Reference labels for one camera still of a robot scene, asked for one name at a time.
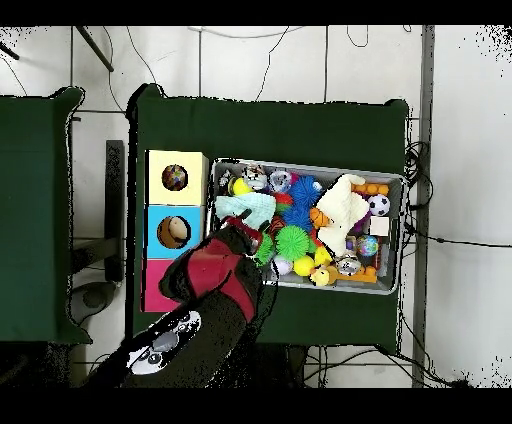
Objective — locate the mint green muslin cloth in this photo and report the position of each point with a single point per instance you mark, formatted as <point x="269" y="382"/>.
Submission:
<point x="240" y="206"/>

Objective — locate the green furry monster toy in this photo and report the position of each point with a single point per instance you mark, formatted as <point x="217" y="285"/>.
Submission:
<point x="266" y="250"/>

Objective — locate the colourful patterned knotted toy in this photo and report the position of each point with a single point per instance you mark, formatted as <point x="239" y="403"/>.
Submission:
<point x="175" y="178"/>

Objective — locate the cream muslin cloth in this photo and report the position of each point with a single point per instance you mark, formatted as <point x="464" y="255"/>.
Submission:
<point x="344" y="208"/>

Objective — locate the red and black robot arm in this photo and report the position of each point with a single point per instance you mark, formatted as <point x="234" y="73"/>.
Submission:
<point x="208" y="280"/>

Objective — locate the wooden box with three holes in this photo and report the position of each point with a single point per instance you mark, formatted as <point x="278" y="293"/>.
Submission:
<point x="192" y="200"/>

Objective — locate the clear mesh bin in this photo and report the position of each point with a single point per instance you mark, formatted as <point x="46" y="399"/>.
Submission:
<point x="360" y="284"/>

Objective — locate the orange tiger striped ball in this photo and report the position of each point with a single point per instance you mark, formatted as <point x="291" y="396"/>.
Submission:
<point x="277" y="225"/>

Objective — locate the green spiky rubber ball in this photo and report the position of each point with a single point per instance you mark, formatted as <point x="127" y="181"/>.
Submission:
<point x="293" y="242"/>

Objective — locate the blue spiky rubber ball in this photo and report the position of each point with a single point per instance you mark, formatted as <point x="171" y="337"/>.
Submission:
<point x="298" y="214"/>

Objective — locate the blue furry monster toy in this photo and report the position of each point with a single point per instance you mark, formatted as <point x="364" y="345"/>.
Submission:
<point x="306" y="190"/>

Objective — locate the small orange basketball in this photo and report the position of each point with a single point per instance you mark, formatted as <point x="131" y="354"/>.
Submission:
<point x="318" y="218"/>

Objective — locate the dark green table cloth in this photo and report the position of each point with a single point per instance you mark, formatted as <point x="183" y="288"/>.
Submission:
<point x="264" y="128"/>
<point x="32" y="240"/>

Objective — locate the small black white soccer ball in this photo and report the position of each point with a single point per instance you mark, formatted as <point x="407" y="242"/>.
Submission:
<point x="379" y="205"/>

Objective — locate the black upright panel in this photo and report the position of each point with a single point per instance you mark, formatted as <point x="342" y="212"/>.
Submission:
<point x="116" y="208"/>

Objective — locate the grey round base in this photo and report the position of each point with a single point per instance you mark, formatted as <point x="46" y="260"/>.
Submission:
<point x="92" y="302"/>

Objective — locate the grey vertical beam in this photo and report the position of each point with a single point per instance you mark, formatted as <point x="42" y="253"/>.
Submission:
<point x="428" y="80"/>

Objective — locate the thin black rod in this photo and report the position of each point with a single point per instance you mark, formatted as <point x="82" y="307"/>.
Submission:
<point x="92" y="48"/>

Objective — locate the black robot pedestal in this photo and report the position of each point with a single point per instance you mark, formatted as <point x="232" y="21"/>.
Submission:
<point x="288" y="368"/>

